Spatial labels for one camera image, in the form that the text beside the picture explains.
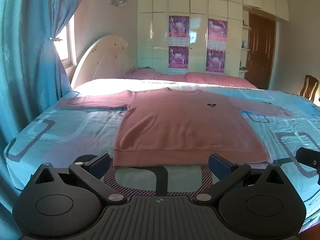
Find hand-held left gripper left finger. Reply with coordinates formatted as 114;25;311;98
30;153;128;205

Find pink pillow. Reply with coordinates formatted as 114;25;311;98
124;68;162;80
185;72;258;90

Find brown wooden door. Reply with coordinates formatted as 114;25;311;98
244;14;277;89

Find white corner shelves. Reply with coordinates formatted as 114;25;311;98
239;19;252;78

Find wooden chair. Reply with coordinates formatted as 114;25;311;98
299;75;320;103

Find pink wall poster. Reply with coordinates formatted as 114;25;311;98
168;15;190;45
208;18;228;50
206;49;226;73
168;46;189;69

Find pink long-sleeved sweater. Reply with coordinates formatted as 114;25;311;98
55;87;295;167

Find window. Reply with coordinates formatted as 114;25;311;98
54;14;77;68

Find blue curtain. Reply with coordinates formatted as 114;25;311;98
0;0;87;205

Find cream glossy wardrobe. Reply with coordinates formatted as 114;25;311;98
137;0;290;77

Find cream bed headboard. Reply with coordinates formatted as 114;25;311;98
71;34;129;89

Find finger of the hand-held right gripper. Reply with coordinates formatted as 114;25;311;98
296;147;320;176

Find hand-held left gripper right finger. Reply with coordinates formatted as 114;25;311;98
193;153;288;205

